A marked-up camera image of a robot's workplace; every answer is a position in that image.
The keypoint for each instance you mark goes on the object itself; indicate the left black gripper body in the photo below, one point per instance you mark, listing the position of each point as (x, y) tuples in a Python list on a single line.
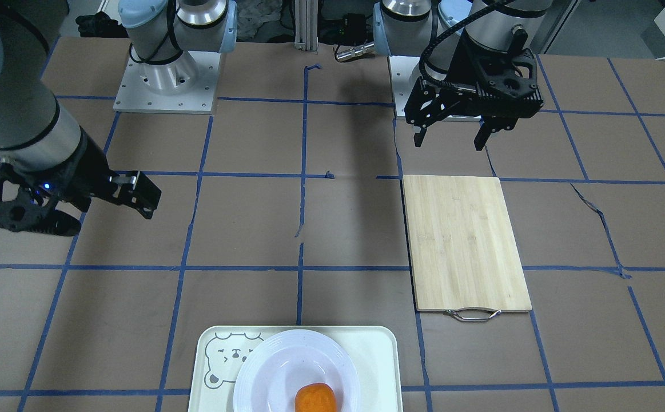
[(462, 71)]

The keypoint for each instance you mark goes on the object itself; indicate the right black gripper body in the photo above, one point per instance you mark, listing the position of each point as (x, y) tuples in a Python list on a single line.
[(82, 174)]

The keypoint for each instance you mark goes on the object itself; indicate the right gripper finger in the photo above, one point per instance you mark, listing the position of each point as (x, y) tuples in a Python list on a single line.
[(135, 190)]

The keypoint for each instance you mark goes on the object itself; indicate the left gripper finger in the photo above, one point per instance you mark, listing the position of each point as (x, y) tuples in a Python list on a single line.
[(419, 135), (487, 128)]

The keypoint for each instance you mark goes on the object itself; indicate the white round plate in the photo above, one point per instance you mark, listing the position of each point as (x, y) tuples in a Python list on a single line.
[(279, 367)]

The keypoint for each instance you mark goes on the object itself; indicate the orange fruit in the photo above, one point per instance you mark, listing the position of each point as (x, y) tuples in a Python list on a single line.
[(315, 397)]

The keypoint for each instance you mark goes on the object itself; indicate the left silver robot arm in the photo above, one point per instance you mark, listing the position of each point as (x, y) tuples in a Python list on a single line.
[(430, 31)]

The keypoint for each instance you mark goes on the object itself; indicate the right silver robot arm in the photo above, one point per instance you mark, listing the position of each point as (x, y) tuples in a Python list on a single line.
[(46, 156)]

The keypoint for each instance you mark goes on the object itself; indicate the cream bear tray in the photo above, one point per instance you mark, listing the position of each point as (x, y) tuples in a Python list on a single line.
[(222, 350)]

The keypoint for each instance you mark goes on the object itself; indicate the wooden cutting board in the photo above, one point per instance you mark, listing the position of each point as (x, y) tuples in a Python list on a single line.
[(464, 256)]

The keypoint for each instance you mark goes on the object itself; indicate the brown paper table cover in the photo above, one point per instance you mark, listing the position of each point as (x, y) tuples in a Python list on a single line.
[(285, 208)]

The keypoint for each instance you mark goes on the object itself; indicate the aluminium frame post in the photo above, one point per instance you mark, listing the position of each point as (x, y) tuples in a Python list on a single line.
[(306, 19)]

